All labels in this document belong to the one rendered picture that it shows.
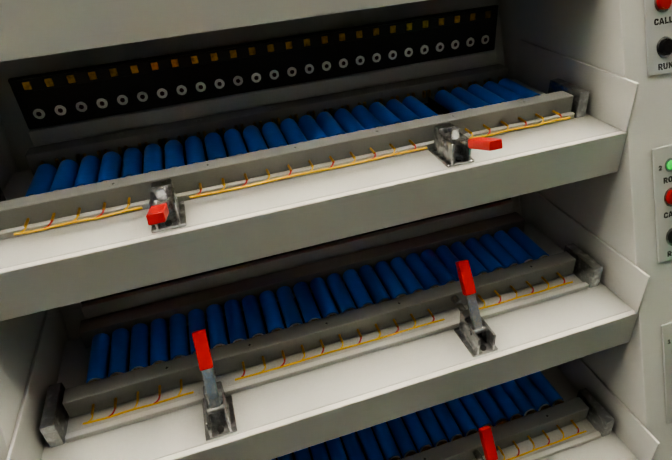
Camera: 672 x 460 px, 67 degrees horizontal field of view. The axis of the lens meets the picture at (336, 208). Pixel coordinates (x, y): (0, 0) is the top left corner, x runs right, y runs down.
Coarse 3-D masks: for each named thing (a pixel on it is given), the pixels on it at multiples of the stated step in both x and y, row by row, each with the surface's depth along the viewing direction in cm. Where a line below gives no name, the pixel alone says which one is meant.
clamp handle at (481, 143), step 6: (450, 132) 47; (456, 132) 47; (450, 138) 47; (456, 138) 47; (462, 138) 47; (474, 138) 44; (480, 138) 43; (486, 138) 42; (492, 138) 42; (498, 138) 41; (462, 144) 45; (468, 144) 44; (474, 144) 43; (480, 144) 42; (486, 144) 41; (492, 144) 41; (498, 144) 41; (486, 150) 41; (492, 150) 41
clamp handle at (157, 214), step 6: (156, 192) 41; (162, 192) 41; (162, 198) 42; (156, 204) 40; (162, 204) 38; (168, 204) 41; (150, 210) 36; (156, 210) 36; (162, 210) 36; (168, 210) 39; (150, 216) 35; (156, 216) 35; (162, 216) 35; (150, 222) 35; (156, 222) 35; (162, 222) 35
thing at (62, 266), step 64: (448, 64) 62; (576, 64) 55; (64, 128) 53; (128, 128) 55; (576, 128) 52; (0, 192) 45; (256, 192) 46; (320, 192) 45; (384, 192) 45; (448, 192) 48; (512, 192) 50; (0, 256) 40; (64, 256) 40; (128, 256) 41; (192, 256) 43; (256, 256) 45; (0, 320) 40
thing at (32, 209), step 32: (544, 96) 54; (384, 128) 50; (416, 128) 50; (480, 128) 52; (512, 128) 51; (224, 160) 46; (256, 160) 46; (288, 160) 47; (320, 160) 48; (64, 192) 44; (96, 192) 43; (128, 192) 44; (0, 224) 42; (64, 224) 42
